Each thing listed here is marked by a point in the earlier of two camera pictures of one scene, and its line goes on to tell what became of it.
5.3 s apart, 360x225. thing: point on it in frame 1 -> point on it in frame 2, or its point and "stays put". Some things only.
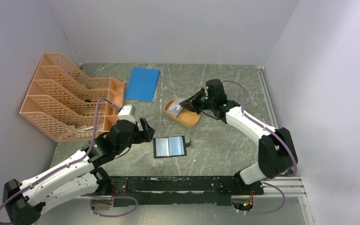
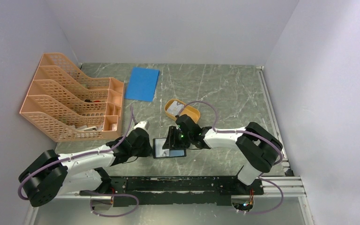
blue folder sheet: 142,84 stays put
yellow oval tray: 187,117 stays put
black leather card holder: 170,146 stays put
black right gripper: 191,102 -> 171,142
